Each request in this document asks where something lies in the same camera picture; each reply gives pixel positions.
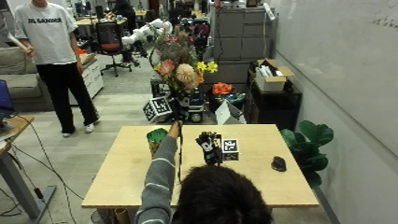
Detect person's right hand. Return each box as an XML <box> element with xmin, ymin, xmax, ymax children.
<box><xmin>194</xmin><ymin>131</ymin><xmax>224</xmax><ymax>166</ymax></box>

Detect person's left hand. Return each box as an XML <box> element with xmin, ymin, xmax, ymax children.
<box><xmin>168</xmin><ymin>98</ymin><xmax>190</xmax><ymax>124</ymax></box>

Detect mixed flower bouquet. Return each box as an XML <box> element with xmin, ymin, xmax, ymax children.
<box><xmin>148</xmin><ymin>27</ymin><xmax>219</xmax><ymax>105</ymax></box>

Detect left glove marker cube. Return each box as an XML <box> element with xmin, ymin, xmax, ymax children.
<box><xmin>142</xmin><ymin>95</ymin><xmax>174</xmax><ymax>123</ymax></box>

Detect glove marker cube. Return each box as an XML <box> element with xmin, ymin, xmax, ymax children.
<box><xmin>220</xmin><ymin>138</ymin><xmax>240</xmax><ymax>162</ymax></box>
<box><xmin>142</xmin><ymin>95</ymin><xmax>174</xmax><ymax>123</ymax></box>

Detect right glove marker cube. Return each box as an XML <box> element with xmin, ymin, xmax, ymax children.
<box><xmin>220</xmin><ymin>138</ymin><xmax>240</xmax><ymax>162</ymax></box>

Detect white paper bag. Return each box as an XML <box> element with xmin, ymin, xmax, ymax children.
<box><xmin>214</xmin><ymin>99</ymin><xmax>247</xmax><ymax>126</ymax></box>

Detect orange flower bunch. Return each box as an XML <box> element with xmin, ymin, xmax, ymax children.
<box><xmin>211</xmin><ymin>81</ymin><xmax>235</xmax><ymax>97</ymax></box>

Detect black computer mouse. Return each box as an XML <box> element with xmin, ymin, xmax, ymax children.
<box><xmin>270</xmin><ymin>155</ymin><xmax>288</xmax><ymax>173</ymax></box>

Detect black shelf cabinet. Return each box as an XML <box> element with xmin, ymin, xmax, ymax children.
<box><xmin>244</xmin><ymin>69</ymin><xmax>303</xmax><ymax>131</ymax></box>

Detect white drawer cabinet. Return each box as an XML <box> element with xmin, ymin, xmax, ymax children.
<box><xmin>66</xmin><ymin>52</ymin><xmax>105</xmax><ymax>105</ymax></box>

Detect green leafy plant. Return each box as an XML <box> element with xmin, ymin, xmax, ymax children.
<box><xmin>279</xmin><ymin>119</ymin><xmax>335</xmax><ymax>189</ymax></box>

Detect open cardboard box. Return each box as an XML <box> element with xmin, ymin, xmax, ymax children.
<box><xmin>254</xmin><ymin>58</ymin><xmax>295</xmax><ymax>93</ymax></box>

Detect grey filing cabinets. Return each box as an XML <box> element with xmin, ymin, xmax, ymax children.
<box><xmin>210</xmin><ymin>5</ymin><xmax>276</xmax><ymax>84</ymax></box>

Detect black office chair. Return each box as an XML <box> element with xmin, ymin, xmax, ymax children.
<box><xmin>94</xmin><ymin>21</ymin><xmax>134</xmax><ymax>77</ymax></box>

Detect cardboard tube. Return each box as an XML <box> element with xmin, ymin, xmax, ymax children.
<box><xmin>113</xmin><ymin>207</ymin><xmax>131</xmax><ymax>224</ymax></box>

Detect beige sofa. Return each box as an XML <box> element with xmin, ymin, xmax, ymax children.
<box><xmin>0</xmin><ymin>46</ymin><xmax>55</xmax><ymax>112</ymax></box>

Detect blue laptop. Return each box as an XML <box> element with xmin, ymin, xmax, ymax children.
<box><xmin>0</xmin><ymin>79</ymin><xmax>15</xmax><ymax>126</ymax></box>

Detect wooden side desk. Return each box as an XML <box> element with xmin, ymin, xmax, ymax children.
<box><xmin>0</xmin><ymin>115</ymin><xmax>58</xmax><ymax>220</ymax></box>

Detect rolled white paper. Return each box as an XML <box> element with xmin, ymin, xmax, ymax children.
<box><xmin>5</xmin><ymin>32</ymin><xmax>34</xmax><ymax>54</ymax></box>

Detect black floor cable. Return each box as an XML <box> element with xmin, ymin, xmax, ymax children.
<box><xmin>0</xmin><ymin>115</ymin><xmax>85</xmax><ymax>224</ymax></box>

